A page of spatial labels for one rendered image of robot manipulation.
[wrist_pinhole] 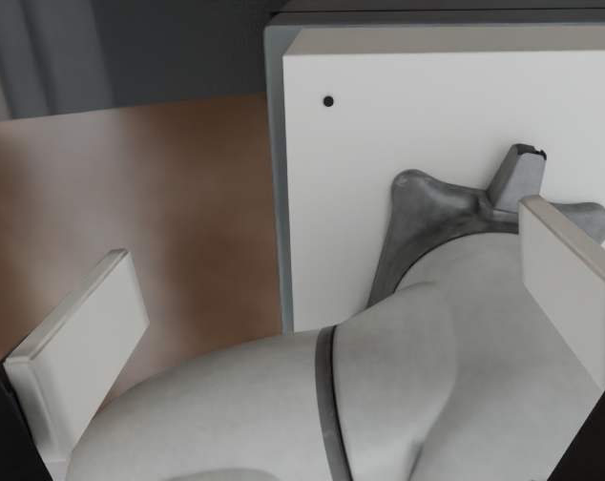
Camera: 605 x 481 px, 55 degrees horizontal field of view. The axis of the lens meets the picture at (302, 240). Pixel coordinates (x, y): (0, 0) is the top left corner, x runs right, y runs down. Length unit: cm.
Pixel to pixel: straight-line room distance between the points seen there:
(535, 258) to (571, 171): 33
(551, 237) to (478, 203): 31
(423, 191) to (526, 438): 23
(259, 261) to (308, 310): 110
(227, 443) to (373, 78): 28
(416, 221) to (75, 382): 36
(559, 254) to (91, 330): 13
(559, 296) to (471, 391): 16
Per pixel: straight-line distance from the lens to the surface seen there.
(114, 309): 19
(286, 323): 72
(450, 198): 48
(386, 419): 34
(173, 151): 155
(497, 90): 48
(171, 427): 39
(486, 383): 32
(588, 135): 51
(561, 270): 17
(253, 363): 39
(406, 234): 48
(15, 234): 190
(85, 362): 17
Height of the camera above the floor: 135
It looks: 59 degrees down
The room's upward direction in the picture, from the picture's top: 166 degrees counter-clockwise
